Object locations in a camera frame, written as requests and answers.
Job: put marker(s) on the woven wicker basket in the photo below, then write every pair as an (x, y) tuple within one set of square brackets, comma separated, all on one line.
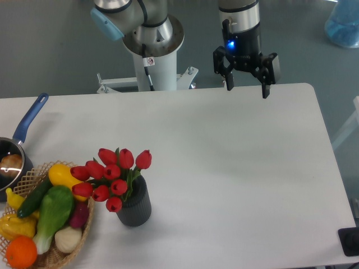
[(53, 258)]

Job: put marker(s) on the yellow banana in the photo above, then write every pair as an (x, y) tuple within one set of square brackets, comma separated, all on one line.
[(14, 201)]

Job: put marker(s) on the blue plastic bag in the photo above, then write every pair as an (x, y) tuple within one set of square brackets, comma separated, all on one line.
[(341, 27)]

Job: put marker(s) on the yellow bell pepper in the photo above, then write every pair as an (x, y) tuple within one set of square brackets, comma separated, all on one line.
[(13, 227)]

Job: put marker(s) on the yellow squash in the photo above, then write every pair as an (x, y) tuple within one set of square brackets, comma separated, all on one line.
[(59, 174)]

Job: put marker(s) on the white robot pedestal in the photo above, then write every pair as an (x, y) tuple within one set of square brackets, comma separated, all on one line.
[(154, 53)]

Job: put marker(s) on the black device at edge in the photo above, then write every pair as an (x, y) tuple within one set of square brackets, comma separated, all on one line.
[(349, 241)]

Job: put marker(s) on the dark grey ribbed vase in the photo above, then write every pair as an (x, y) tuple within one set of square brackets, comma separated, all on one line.
[(137, 208)]

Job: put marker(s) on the green bok choy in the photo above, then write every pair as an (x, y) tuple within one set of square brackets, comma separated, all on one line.
[(55, 209)]

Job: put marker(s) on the white garlic bulb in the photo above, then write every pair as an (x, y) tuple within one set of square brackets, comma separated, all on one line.
[(67, 239)]

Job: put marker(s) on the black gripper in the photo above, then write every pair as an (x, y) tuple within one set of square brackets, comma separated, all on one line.
[(242, 52)]

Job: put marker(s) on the red tulip bouquet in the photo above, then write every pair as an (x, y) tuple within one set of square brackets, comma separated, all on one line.
[(114, 179)]

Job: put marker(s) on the green cucumber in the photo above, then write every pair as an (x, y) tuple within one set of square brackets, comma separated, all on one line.
[(33, 201)]

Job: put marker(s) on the bread roll in pan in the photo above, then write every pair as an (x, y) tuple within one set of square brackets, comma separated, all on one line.
[(11, 165)]

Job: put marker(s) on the orange fruit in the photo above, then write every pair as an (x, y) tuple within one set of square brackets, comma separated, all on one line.
[(21, 252)]

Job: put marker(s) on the purple red onion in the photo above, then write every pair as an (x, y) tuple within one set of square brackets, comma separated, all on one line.
[(80, 215)]

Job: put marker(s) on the blue handled saucepan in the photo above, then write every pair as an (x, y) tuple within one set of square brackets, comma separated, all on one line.
[(13, 145)]

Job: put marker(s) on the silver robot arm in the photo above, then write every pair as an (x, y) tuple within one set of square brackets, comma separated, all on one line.
[(116, 19)]

